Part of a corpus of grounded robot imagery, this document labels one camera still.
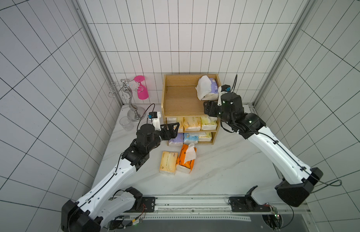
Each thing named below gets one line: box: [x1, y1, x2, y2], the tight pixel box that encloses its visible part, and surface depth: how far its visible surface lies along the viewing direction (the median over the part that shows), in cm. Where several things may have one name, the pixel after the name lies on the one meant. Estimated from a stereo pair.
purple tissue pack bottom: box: [168, 132, 184, 146], surface depth 92 cm
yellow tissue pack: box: [159, 150, 179, 175], surface depth 85 cm
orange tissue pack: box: [176, 142, 197, 174], surface depth 84 cm
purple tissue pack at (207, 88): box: [195, 74, 220, 101], surface depth 79 cm
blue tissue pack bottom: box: [183, 132, 199, 145], surface depth 94 cm
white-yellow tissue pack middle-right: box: [201, 116, 218, 131], surface depth 82 cm
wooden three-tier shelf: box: [161, 73, 222, 146], surface depth 83 cm
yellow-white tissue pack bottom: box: [198, 131, 213, 142], surface depth 94 cm
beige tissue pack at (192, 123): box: [183, 116, 202, 132], surface depth 83 cm
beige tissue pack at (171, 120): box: [166, 116, 184, 133], surface depth 83 cm
